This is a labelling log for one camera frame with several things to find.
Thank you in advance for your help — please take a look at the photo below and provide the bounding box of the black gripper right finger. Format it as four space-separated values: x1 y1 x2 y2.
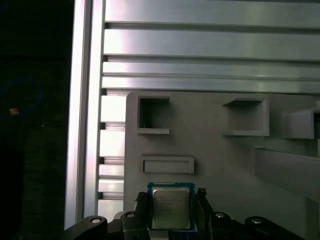
196 187 310 240

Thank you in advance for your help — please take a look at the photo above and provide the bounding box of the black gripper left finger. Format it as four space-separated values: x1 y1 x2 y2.
63 191 154 240

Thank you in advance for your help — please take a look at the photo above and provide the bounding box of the silver CPU green edge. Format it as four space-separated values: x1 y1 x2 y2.
146 181 196 231

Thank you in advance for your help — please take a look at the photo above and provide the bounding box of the grey plastic parts rack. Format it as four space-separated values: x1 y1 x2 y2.
124 91 320 240

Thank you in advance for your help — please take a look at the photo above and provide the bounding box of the blue floor cable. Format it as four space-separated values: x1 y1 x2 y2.
0 77 45 121

